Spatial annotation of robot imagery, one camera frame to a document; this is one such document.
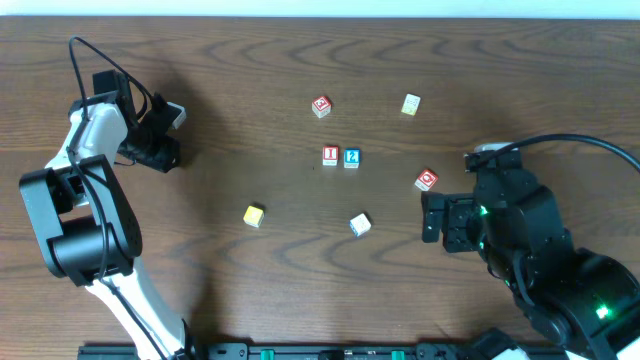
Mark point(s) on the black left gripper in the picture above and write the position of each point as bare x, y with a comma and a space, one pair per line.
163, 156

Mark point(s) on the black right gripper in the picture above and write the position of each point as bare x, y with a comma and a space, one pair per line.
451, 226

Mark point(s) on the blue number 2 block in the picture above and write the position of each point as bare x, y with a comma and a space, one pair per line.
352, 158

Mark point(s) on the red letter I block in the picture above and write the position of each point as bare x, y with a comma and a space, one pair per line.
330, 155

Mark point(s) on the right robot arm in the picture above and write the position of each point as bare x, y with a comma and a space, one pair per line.
581, 301

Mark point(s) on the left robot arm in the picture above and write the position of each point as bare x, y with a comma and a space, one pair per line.
84, 225

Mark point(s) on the red letter Q block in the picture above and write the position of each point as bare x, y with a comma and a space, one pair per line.
426, 180

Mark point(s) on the white and blue block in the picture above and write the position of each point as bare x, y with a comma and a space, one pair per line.
360, 224

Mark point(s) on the pale yellow wooden block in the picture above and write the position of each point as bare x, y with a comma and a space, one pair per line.
410, 104

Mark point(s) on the red number 3 block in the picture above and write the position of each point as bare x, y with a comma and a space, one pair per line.
321, 106

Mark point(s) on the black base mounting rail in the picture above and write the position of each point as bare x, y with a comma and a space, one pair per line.
239, 351

